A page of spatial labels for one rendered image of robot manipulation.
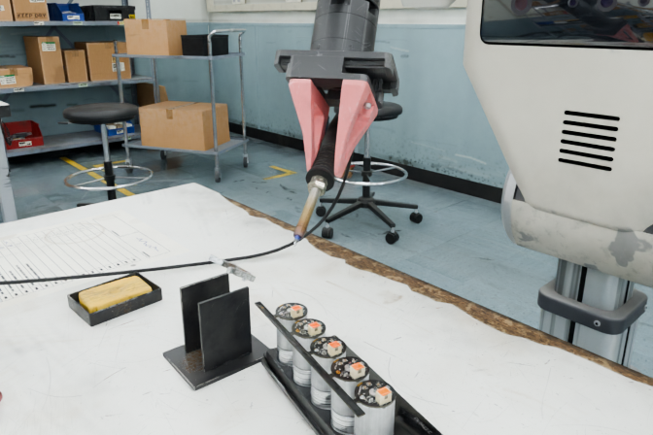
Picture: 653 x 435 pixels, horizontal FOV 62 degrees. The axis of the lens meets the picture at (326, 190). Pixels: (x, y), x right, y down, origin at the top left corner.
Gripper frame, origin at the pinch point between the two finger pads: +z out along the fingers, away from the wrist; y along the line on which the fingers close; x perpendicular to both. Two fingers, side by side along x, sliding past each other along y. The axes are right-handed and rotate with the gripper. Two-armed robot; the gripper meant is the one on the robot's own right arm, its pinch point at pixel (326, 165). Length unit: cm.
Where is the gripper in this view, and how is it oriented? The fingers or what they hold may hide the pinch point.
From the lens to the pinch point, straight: 47.0
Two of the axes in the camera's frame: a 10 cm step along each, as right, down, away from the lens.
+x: 2.3, 2.1, 9.5
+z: -1.4, 9.7, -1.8
